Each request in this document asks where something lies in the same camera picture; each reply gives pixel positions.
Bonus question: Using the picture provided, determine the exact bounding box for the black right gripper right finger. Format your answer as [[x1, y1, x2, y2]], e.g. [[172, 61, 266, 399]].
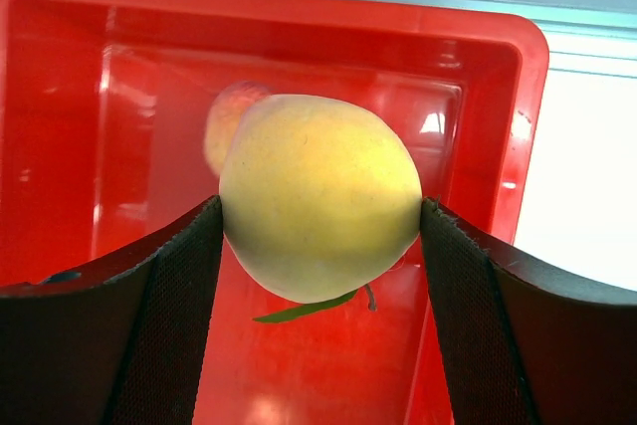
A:
[[420, 199, 636, 424]]

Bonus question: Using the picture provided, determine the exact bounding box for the orange yellow peach with leaf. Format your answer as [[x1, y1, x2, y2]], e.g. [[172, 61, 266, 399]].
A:
[[219, 95, 423, 323]]

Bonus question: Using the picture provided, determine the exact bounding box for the red plastic tray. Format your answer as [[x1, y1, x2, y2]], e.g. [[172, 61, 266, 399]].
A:
[[1, 0, 548, 424]]

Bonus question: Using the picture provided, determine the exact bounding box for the pink yellow peach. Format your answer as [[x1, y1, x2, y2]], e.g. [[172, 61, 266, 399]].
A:
[[203, 82, 270, 176]]

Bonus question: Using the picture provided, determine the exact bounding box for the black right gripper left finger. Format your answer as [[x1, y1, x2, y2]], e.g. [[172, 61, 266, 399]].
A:
[[1, 197, 223, 424]]

